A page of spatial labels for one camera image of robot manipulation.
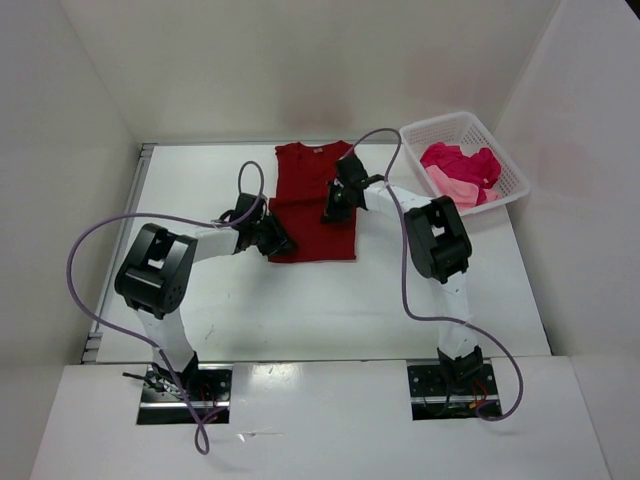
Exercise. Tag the light pink t-shirt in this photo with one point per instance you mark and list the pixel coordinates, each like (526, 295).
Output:
(464, 194)

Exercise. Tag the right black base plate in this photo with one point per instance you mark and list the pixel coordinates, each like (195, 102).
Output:
(433, 399)

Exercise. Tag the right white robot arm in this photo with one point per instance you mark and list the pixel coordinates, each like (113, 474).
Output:
(435, 242)

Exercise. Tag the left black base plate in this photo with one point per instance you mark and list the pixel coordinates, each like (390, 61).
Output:
(161, 403)

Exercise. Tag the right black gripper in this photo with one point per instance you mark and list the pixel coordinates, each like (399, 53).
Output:
(337, 198)

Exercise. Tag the magenta t-shirt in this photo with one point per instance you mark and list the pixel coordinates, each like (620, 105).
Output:
(481, 168)

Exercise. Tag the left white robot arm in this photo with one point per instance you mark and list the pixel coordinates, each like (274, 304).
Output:
(155, 274)

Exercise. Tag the white plastic basket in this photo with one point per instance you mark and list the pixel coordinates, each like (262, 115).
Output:
(466, 131)

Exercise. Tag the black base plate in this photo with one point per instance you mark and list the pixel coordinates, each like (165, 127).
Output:
(433, 399)
(161, 403)

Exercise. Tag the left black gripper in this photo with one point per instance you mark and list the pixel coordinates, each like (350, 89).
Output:
(275, 236)

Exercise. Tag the dark red t-shirt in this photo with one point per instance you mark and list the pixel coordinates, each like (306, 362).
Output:
(304, 174)

